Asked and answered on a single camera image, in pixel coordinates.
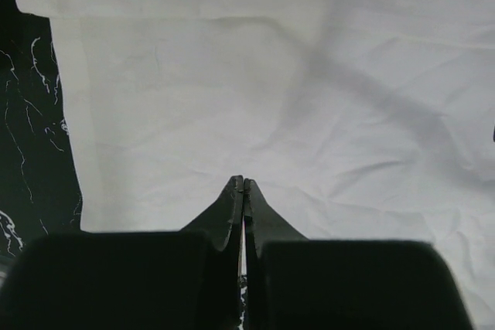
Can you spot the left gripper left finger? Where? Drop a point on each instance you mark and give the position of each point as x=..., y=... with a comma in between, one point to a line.
x=219, y=303

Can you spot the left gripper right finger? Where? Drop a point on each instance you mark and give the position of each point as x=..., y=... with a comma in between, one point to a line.
x=262, y=225

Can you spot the white daisy print t-shirt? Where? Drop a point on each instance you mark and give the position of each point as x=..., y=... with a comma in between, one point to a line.
x=359, y=119

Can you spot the black marbled table mat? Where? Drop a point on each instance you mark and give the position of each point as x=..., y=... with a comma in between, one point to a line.
x=40, y=193

